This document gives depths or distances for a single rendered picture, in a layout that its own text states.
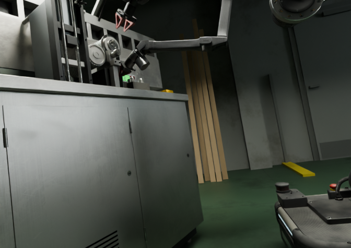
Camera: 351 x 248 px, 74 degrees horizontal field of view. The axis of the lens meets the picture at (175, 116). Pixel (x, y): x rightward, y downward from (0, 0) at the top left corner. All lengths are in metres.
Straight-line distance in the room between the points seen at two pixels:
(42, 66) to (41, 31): 0.18
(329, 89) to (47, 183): 3.65
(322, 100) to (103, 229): 3.41
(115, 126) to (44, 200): 0.38
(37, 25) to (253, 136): 2.89
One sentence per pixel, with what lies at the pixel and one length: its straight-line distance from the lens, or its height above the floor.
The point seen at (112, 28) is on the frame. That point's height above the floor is 1.60.
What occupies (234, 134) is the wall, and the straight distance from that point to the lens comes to 3.64.
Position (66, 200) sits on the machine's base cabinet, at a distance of 0.90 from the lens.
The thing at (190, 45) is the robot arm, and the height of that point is 1.14.
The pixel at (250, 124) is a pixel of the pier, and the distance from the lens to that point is 3.51.
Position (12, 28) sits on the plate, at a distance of 1.64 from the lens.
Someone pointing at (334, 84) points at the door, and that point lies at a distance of 3.96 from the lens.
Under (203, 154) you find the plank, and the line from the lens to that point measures 3.17.
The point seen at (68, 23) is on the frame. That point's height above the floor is 1.25.
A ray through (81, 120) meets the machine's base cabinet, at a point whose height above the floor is 0.76.
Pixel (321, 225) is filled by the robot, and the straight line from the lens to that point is 1.10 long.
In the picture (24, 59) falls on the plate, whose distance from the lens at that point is 1.59.
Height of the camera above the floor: 0.65
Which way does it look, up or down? 5 degrees up
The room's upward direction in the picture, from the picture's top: 9 degrees counter-clockwise
